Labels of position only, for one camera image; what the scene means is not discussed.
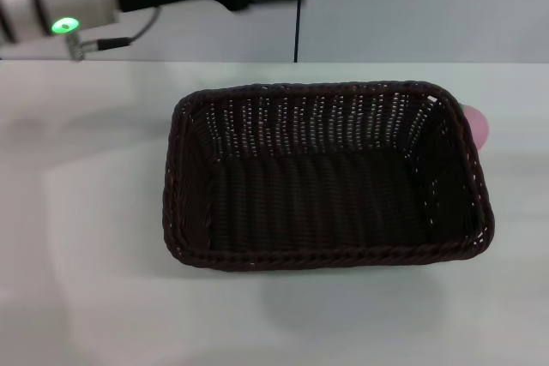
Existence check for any dark brown woven basket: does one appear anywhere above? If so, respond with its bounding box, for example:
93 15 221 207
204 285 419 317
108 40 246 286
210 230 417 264
161 79 498 273

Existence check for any pink toy peach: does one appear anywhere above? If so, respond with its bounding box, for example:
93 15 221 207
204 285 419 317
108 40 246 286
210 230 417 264
459 102 491 152

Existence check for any thin dark gripper cable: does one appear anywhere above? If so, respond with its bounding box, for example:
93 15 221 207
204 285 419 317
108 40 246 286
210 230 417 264
63 6 163 62

